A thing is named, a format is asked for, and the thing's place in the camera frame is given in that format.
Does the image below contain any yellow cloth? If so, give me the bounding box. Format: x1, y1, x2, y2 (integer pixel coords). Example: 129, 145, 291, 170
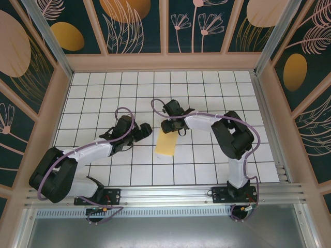
155, 129, 178, 157

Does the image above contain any grey sheet metal panel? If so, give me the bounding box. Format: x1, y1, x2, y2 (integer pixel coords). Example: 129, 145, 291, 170
15, 206, 320, 248

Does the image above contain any white grid table mat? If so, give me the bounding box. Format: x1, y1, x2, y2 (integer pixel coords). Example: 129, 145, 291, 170
38, 71, 281, 187

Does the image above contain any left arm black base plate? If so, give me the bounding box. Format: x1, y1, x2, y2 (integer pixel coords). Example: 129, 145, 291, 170
74, 188, 122, 206

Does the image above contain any long aluminium mounting rail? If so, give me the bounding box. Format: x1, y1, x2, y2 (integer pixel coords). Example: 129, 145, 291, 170
24, 183, 308, 207

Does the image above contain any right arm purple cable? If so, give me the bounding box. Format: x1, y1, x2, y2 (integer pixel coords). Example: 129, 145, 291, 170
151, 98, 261, 223

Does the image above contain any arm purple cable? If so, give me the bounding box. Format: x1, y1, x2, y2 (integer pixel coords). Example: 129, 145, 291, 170
151, 98, 261, 223
37, 107, 137, 225

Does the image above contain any perforated metal cable tray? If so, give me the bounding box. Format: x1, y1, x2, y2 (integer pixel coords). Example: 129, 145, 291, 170
36, 208, 233, 218

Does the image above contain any aluminium side rail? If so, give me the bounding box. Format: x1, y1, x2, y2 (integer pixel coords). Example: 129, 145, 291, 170
250, 72, 290, 184

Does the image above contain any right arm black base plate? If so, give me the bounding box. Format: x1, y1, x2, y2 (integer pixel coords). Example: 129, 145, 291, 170
212, 186, 258, 205

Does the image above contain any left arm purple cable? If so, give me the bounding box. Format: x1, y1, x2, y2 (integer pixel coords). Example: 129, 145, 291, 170
37, 107, 137, 225

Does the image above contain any aluminium corner post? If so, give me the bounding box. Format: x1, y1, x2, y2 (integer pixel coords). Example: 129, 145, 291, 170
253, 0, 303, 77
20, 0, 74, 79

